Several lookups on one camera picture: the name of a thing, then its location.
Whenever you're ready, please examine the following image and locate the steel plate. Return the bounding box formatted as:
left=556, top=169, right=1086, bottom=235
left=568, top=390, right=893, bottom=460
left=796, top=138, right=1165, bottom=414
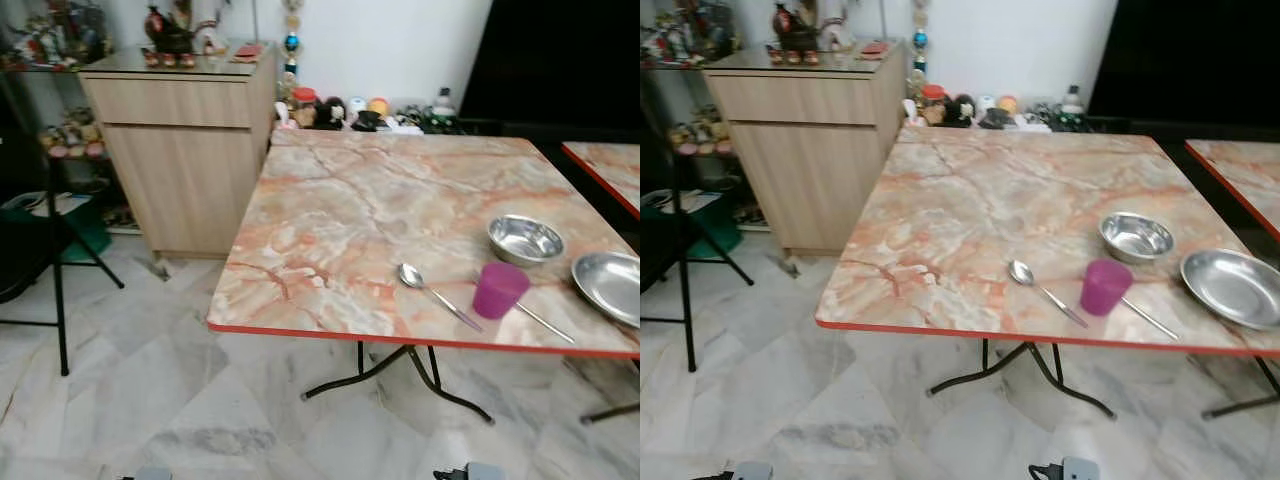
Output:
left=1180, top=249, right=1280, bottom=332
left=571, top=251, right=641, bottom=329

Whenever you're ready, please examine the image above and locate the marble-pattern table with red edge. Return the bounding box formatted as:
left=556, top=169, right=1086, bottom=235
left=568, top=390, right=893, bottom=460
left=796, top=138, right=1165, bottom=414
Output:
left=562, top=141, right=641, bottom=220
left=1185, top=139, right=1280, bottom=242

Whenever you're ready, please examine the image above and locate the green storage box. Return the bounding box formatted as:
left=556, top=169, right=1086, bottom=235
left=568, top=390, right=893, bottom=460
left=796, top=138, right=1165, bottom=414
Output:
left=58, top=195, right=114, bottom=264
left=698, top=190, right=744, bottom=257

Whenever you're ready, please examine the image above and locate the steel bowl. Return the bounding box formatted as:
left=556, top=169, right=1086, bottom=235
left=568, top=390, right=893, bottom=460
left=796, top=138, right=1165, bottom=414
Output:
left=1098, top=212, right=1176, bottom=265
left=487, top=214, right=566, bottom=267

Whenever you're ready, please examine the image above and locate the purple plastic cup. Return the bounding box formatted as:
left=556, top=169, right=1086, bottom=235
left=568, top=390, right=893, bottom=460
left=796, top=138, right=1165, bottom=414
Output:
left=1080, top=259, right=1135, bottom=317
left=472, top=262, right=532, bottom=320

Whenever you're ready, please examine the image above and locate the light wooden cabinet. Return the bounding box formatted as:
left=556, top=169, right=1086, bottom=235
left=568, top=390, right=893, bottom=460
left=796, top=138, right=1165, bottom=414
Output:
left=78, top=45, right=278, bottom=263
left=702, top=42, right=908, bottom=256

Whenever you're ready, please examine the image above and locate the black screen panel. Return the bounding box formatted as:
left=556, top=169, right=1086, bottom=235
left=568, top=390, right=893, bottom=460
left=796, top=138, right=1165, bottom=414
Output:
left=1088, top=0, right=1280, bottom=124
left=460, top=0, right=641, bottom=127

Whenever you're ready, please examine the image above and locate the colourful figurine cluster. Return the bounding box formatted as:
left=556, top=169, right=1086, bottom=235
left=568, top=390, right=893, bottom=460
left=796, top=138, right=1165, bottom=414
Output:
left=0, top=0, right=111, bottom=71
left=640, top=0, right=741, bottom=69

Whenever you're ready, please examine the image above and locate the steel spoon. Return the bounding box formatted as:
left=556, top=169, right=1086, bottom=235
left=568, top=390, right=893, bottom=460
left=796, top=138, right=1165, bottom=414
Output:
left=398, top=263, right=484, bottom=333
left=1008, top=260, right=1090, bottom=329

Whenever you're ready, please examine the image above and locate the rooster figurine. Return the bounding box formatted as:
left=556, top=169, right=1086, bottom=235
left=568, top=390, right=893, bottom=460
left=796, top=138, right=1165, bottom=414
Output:
left=772, top=2, right=825, bottom=54
left=143, top=3, right=198, bottom=57

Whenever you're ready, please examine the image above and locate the marble-pattern folding table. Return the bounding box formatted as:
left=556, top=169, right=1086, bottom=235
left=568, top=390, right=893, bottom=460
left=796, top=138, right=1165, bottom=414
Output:
left=207, top=128, right=641, bottom=426
left=815, top=125, right=1280, bottom=421

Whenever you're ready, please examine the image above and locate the hanging bead ornament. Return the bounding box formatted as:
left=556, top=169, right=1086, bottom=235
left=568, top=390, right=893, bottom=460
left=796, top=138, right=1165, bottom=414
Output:
left=910, top=0, right=932, bottom=87
left=282, top=0, right=303, bottom=91

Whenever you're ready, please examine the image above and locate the steel utensil with thin handle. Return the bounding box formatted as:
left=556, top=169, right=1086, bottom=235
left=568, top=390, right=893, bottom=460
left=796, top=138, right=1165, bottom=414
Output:
left=515, top=300, right=577, bottom=344
left=1120, top=296, right=1181, bottom=341

